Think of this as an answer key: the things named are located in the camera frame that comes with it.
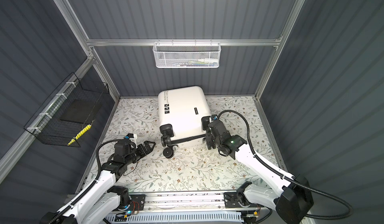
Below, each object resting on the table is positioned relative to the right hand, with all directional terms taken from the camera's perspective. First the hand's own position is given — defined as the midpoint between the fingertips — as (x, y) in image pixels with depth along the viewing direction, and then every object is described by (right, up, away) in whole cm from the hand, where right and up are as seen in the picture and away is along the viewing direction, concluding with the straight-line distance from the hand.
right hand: (211, 134), depth 81 cm
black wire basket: (-73, +7, -18) cm, 75 cm away
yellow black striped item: (-62, +2, -13) cm, 64 cm away
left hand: (-34, -7, +3) cm, 35 cm away
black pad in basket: (-72, +13, 0) cm, 73 cm away
